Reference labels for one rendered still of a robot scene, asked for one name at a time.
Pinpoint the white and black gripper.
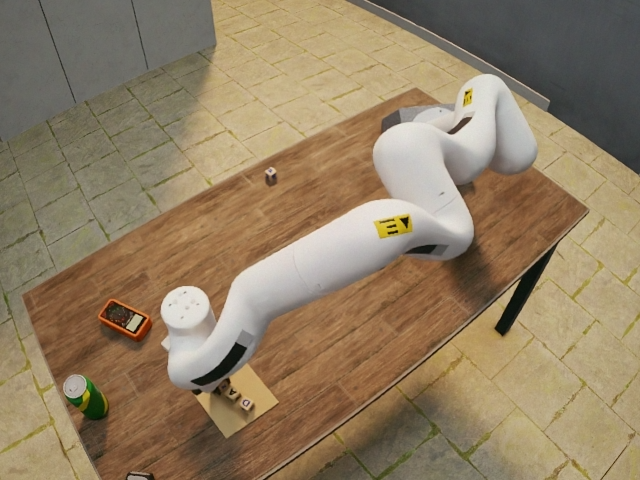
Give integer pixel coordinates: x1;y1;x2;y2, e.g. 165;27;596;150
192;377;231;396

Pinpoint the green and yellow drink can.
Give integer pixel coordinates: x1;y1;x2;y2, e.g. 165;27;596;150
64;374;108;419

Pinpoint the beige square mat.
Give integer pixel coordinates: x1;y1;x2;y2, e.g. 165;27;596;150
194;364;279;439

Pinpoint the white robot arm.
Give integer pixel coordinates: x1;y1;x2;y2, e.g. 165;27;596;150
161;74;538;390

